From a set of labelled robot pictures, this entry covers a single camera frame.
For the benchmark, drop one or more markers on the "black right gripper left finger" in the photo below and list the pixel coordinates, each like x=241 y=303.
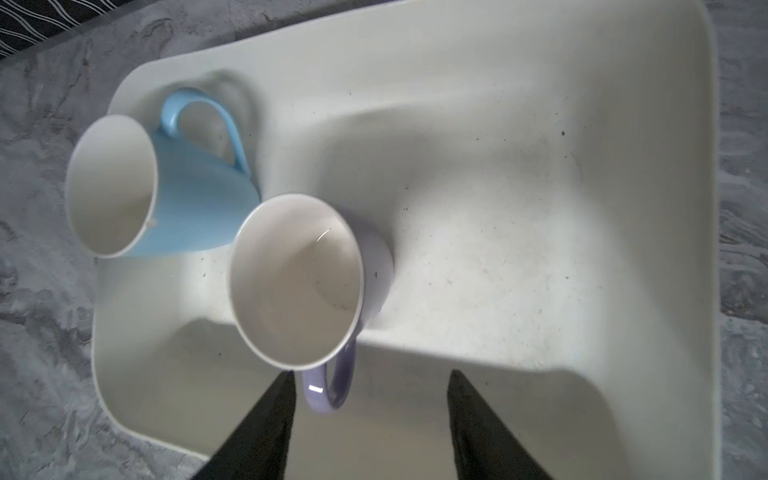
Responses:
x=258 y=448

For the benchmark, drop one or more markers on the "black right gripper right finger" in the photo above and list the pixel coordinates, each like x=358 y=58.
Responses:
x=484 y=448

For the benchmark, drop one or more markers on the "purple ceramic mug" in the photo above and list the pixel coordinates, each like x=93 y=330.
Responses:
x=304 y=279

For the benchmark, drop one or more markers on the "light blue ceramic mug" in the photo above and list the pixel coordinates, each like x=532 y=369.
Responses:
x=133 y=191

